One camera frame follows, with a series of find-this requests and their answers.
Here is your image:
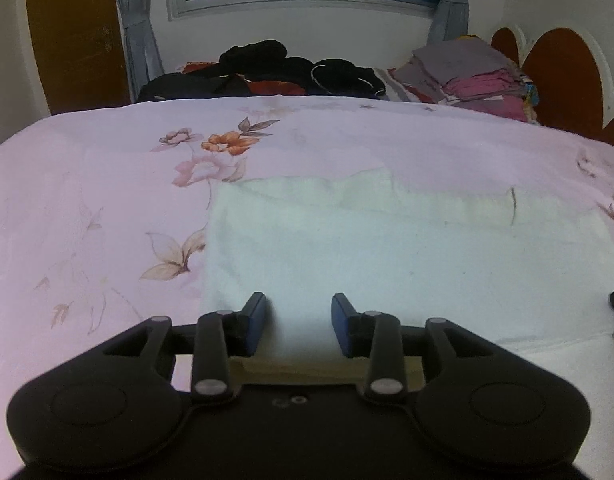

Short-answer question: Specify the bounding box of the pink floral bedsheet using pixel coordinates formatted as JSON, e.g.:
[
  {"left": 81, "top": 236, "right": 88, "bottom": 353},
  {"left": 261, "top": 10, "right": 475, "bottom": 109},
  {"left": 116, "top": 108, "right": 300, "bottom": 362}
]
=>
[{"left": 0, "top": 96, "right": 614, "bottom": 479}]

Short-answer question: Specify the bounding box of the pile of black clothes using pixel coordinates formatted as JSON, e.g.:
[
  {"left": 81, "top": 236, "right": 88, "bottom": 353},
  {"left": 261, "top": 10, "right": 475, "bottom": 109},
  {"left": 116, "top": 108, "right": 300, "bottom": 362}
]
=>
[{"left": 138, "top": 39, "right": 386, "bottom": 102}]

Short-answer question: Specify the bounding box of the white knit sweater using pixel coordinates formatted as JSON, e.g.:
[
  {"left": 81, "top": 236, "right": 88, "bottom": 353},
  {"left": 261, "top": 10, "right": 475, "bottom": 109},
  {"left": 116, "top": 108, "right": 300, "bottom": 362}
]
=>
[{"left": 195, "top": 170, "right": 614, "bottom": 385}]

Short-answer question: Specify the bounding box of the left grey curtain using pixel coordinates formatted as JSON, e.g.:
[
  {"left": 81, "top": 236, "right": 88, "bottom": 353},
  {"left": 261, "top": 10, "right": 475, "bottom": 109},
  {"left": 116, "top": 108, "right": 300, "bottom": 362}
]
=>
[{"left": 116, "top": 0, "right": 164, "bottom": 101}]

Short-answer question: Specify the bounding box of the brown wooden door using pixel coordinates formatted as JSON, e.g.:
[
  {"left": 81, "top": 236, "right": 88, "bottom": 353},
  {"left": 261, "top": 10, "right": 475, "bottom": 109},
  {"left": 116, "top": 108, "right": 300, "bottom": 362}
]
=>
[{"left": 26, "top": 0, "right": 130, "bottom": 115}]

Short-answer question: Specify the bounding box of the red heart headboard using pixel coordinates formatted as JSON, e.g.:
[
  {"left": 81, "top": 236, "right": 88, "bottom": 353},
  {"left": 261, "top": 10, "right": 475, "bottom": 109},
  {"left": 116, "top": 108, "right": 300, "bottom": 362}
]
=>
[{"left": 490, "top": 25, "right": 614, "bottom": 146}]

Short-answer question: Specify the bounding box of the stack of folded clothes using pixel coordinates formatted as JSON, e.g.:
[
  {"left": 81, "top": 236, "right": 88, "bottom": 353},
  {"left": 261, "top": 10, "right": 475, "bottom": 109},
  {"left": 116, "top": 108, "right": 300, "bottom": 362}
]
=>
[{"left": 377, "top": 36, "right": 539, "bottom": 124}]

